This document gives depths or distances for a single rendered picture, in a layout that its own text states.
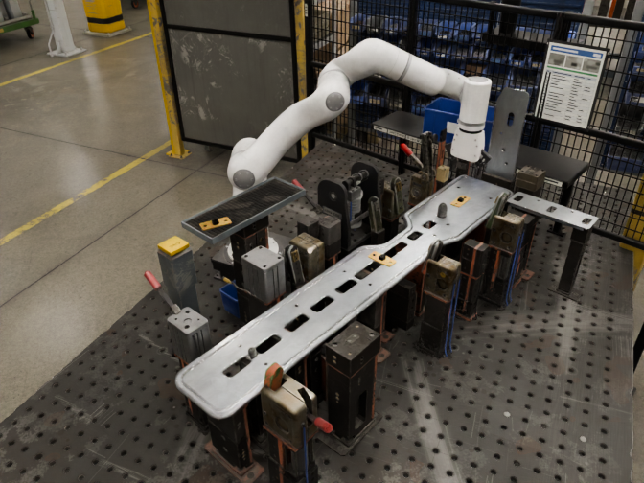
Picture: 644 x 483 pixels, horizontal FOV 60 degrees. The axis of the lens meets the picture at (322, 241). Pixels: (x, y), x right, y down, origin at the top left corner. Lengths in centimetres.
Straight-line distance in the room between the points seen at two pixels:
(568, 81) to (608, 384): 111
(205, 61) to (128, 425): 316
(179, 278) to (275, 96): 276
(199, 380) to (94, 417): 49
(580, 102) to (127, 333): 183
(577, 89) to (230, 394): 168
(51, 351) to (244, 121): 220
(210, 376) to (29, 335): 202
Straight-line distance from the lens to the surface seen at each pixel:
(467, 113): 187
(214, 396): 132
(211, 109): 451
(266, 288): 151
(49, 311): 340
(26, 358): 316
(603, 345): 203
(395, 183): 192
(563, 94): 237
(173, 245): 152
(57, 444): 175
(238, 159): 184
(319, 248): 162
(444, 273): 163
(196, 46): 441
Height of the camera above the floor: 198
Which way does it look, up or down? 34 degrees down
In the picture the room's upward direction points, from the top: 1 degrees counter-clockwise
